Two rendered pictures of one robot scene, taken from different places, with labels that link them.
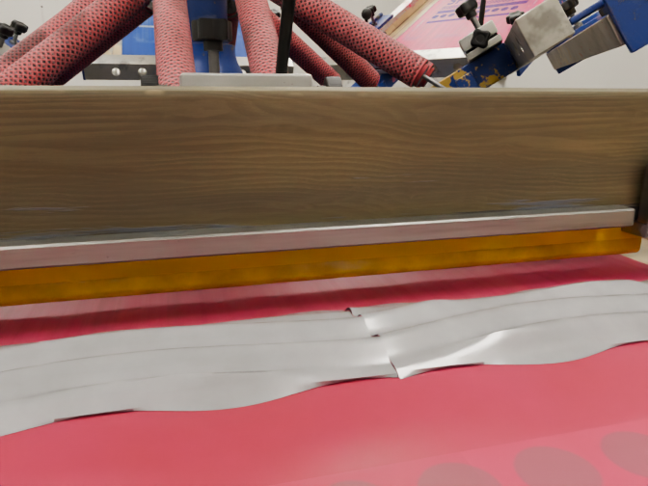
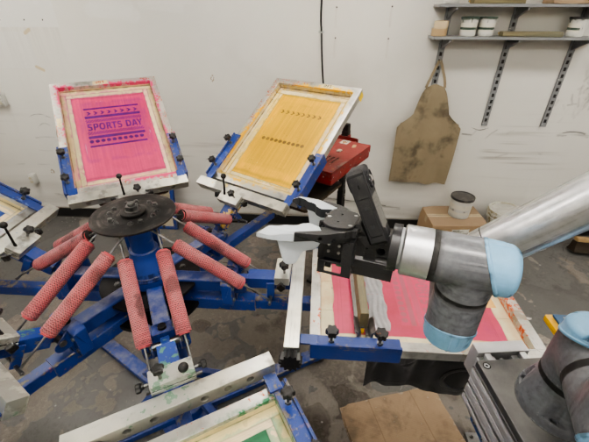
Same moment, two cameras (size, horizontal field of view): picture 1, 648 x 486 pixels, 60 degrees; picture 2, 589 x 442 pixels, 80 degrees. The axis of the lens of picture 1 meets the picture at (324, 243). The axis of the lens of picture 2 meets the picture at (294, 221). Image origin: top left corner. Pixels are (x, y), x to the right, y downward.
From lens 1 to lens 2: 1.42 m
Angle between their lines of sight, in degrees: 66
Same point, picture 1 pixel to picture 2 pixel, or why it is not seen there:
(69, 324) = not seen: hidden behind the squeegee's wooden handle
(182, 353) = (379, 308)
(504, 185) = not seen: hidden behind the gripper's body
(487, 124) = not seen: hidden behind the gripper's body
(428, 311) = (371, 288)
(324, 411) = (388, 301)
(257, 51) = (230, 250)
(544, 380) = (385, 287)
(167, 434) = (390, 310)
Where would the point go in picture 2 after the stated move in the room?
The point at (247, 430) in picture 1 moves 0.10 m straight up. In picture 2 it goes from (390, 306) to (394, 287)
